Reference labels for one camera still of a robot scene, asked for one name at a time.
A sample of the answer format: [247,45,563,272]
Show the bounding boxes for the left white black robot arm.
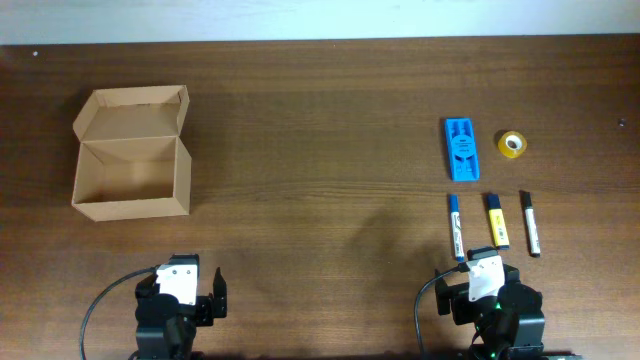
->
[135,254,228,360]

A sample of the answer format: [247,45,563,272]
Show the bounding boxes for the blue cap whiteboard marker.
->
[448,194,465,262]

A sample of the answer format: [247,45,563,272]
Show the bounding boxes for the brown cardboard box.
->
[71,85,192,222]

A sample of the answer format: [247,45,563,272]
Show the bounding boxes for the yellow highlighter dark cap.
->
[487,193,510,249]

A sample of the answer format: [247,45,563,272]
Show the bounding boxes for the blue plastic holder case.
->
[444,118,480,182]

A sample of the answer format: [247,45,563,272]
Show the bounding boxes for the yellow clear tape roll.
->
[497,131,528,159]

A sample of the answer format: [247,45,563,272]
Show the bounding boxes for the black cap whiteboard marker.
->
[521,191,541,257]

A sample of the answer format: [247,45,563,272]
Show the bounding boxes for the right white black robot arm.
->
[435,247,545,359]

